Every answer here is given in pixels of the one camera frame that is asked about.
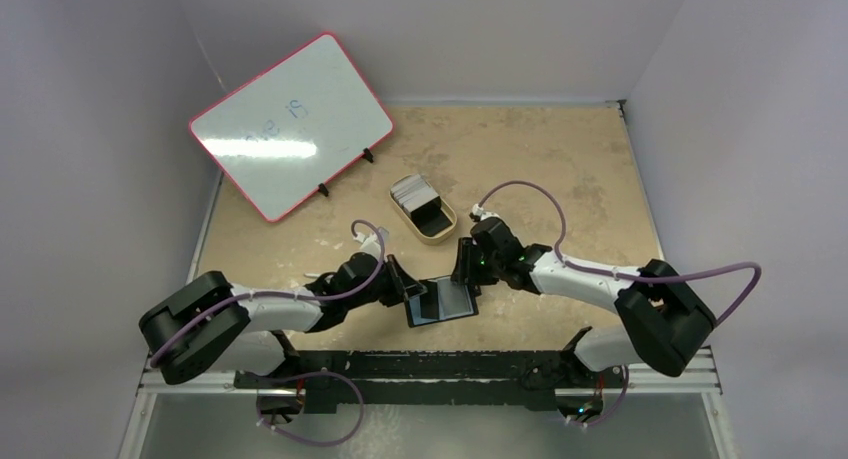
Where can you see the black leather card holder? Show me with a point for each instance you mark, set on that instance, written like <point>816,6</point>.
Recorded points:
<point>412,306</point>

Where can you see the beige plastic tray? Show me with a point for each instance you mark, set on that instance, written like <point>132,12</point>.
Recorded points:
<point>432,224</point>

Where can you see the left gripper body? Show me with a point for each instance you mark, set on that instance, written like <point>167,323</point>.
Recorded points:
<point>388,287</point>

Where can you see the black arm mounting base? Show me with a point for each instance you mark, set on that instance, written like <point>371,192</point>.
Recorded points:
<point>537,380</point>

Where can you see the dark credit card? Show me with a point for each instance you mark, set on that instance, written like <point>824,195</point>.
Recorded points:
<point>429,303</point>
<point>455,300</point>

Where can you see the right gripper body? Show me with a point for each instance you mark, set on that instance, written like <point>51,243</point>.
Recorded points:
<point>466,260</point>

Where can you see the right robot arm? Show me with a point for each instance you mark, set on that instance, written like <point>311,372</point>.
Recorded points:
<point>662,321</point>

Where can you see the pink framed whiteboard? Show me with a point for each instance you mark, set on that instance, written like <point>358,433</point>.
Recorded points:
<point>284,135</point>

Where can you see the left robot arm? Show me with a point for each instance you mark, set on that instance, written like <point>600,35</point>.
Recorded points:
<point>211,318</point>

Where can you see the stack of credit cards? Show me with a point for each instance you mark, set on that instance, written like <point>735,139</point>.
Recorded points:
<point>412,192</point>

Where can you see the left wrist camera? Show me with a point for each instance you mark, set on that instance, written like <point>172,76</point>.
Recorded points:
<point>373,243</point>

